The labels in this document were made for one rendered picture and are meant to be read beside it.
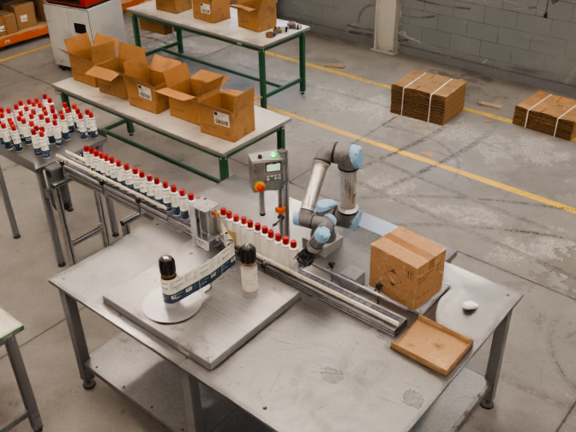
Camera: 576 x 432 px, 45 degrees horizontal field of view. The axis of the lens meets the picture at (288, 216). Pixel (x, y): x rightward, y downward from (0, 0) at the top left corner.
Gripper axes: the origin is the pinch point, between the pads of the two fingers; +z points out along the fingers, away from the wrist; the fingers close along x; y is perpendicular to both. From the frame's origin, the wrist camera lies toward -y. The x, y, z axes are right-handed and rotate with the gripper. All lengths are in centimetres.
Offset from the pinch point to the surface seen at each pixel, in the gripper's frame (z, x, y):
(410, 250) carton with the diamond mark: -42, 35, -25
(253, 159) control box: -31, -54, -1
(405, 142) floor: 142, -60, -321
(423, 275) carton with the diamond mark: -41, 49, -20
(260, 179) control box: -24, -45, -1
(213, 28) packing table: 191, -302, -294
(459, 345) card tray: -37, 84, -9
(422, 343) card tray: -30, 72, 2
